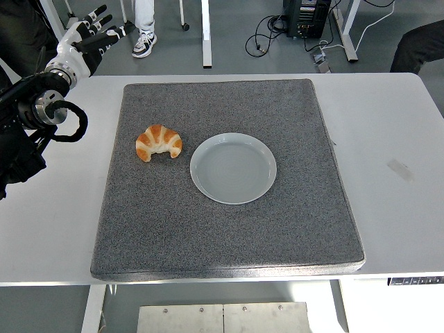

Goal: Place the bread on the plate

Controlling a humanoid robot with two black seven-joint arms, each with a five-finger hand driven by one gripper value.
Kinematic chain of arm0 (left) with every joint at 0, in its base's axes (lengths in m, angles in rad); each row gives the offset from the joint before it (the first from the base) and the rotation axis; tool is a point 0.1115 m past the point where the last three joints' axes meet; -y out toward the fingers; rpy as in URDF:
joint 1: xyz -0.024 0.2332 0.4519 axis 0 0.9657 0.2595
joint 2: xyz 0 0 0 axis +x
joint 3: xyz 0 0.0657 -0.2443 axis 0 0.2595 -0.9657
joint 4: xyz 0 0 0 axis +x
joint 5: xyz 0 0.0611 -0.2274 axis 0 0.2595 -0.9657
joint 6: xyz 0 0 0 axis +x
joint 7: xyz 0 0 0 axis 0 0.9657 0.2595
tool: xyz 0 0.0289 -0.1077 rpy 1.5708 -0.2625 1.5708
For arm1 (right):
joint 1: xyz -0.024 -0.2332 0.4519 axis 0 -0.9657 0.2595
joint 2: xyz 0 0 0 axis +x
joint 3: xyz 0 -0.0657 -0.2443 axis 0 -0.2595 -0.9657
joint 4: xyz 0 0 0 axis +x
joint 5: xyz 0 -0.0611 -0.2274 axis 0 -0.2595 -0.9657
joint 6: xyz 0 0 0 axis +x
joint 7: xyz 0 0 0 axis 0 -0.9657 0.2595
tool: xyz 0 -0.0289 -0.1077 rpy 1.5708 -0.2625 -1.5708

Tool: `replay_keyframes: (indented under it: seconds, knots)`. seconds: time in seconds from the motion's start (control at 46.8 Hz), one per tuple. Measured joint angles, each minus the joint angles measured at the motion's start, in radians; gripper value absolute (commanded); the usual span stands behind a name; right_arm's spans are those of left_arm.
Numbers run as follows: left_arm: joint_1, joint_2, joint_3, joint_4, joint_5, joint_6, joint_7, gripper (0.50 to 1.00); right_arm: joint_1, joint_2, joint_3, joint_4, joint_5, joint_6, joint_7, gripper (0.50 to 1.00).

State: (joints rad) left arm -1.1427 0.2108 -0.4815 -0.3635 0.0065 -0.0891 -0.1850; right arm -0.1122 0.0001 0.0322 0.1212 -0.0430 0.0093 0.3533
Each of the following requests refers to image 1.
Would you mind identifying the person's knee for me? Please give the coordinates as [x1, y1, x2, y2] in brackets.
[390, 19, 444, 76]

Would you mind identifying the grey metal plate with screws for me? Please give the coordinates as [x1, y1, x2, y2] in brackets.
[137, 301, 310, 333]

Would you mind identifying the croissant bread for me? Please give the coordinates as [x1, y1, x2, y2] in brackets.
[135, 124, 183, 163]

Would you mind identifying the person's leg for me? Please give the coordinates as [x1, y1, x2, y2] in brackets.
[131, 0, 158, 59]

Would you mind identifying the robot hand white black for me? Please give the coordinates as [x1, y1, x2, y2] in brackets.
[44, 4, 137, 78]

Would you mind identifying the person's body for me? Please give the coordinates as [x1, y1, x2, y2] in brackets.
[0, 0, 59, 87]

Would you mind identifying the grey speckled mat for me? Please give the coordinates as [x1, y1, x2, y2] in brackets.
[89, 78, 366, 282]

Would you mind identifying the black floor cable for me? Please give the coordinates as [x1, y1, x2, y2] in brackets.
[245, 0, 289, 56]

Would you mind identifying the white desk leg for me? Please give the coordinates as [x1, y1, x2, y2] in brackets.
[331, 0, 359, 63]
[200, 0, 213, 69]

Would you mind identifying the white floor cable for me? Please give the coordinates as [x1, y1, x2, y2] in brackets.
[318, 0, 396, 53]

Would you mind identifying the light grey round plate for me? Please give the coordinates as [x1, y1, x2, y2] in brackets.
[189, 133, 278, 206]

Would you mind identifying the table height control panel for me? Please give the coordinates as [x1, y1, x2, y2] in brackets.
[387, 276, 444, 287]

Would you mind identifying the white table leg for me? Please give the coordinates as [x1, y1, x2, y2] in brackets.
[80, 284, 107, 333]
[329, 280, 350, 333]

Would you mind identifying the black computer tower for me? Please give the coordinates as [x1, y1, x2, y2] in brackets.
[283, 0, 332, 40]

